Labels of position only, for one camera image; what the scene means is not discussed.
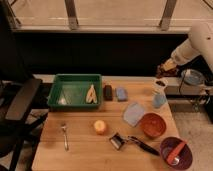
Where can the light blue plastic cup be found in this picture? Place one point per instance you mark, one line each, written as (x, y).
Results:
(158, 100)

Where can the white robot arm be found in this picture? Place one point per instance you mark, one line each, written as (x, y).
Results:
(199, 42)

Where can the dark red grape bunch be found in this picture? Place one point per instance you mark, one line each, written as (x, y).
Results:
(160, 72)

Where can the orange bowl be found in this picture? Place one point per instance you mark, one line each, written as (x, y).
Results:
(153, 125)

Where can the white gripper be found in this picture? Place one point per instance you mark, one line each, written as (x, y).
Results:
(183, 54)

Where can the black office chair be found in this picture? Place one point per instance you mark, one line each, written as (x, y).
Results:
(14, 130)

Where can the orange spatula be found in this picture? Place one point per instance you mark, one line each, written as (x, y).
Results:
(172, 157)

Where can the white paper cup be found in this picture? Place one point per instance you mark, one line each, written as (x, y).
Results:
(160, 84)

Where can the blue sponge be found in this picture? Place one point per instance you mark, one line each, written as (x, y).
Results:
(121, 94)

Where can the light blue cloth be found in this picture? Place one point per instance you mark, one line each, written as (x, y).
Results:
(133, 113)

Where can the yellow round fruit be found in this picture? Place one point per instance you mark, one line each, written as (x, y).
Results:
(100, 127)

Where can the green plastic tray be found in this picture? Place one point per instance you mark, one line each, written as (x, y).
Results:
(69, 91)

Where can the black handled peeler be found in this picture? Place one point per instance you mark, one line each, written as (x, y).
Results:
(118, 141)

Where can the purple bowl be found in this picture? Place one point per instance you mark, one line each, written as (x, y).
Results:
(185, 156)

